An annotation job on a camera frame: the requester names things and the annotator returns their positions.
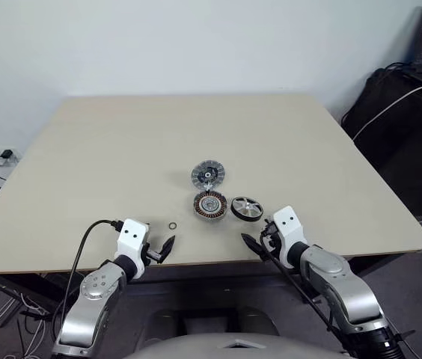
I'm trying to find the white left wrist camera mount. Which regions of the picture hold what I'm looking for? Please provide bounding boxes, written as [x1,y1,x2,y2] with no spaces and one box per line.
[116,218,150,269]

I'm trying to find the black cable tie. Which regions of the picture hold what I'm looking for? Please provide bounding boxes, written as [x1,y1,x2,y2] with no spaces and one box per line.
[393,328,417,342]

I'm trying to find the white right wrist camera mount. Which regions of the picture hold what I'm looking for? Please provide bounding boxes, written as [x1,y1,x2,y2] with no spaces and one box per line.
[272,205,311,269]

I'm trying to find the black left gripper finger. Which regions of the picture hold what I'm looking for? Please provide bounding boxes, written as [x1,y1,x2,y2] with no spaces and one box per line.
[159,235,177,255]
[157,236,178,264]

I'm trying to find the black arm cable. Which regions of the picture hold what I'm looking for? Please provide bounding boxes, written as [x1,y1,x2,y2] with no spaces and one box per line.
[54,219,125,330]
[259,239,358,359]

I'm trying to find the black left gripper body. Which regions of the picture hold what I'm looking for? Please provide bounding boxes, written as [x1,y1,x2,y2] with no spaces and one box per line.
[142,241,162,264]

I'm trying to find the white laptop cable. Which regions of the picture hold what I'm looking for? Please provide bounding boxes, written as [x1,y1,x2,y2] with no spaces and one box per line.
[352,85,422,140]

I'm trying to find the grey round motor cover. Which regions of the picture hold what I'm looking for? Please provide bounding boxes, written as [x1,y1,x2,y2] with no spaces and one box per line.
[189,158,227,188]

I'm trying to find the black silver spoked rotor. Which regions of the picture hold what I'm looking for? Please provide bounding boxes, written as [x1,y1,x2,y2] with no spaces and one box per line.
[230,194,264,222]

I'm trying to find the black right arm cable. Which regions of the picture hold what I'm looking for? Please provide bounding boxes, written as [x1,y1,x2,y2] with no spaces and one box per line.
[259,239,358,359]

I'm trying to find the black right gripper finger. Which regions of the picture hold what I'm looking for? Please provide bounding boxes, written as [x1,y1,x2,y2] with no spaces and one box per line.
[240,233,263,248]
[242,236,267,260]

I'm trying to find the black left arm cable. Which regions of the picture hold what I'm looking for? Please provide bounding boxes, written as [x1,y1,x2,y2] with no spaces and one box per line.
[54,219,125,330]

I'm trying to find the grey robot torso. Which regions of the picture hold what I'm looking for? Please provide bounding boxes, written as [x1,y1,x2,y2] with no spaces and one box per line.
[123,332,350,359]

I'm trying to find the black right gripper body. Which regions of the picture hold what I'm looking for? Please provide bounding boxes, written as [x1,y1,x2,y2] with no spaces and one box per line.
[258,219,284,262]

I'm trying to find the white floor cables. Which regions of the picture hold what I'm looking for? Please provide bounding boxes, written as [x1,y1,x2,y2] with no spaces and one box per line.
[0,276,47,352]

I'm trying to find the large black bag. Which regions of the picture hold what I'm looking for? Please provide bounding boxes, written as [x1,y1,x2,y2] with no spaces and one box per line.
[340,66,422,220]

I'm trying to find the copper wound motor stator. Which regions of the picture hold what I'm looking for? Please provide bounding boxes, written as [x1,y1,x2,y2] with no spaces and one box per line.
[192,189,229,222]

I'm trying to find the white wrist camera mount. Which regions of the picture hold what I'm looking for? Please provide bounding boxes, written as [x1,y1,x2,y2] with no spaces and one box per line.
[272,205,311,269]
[116,218,150,269]

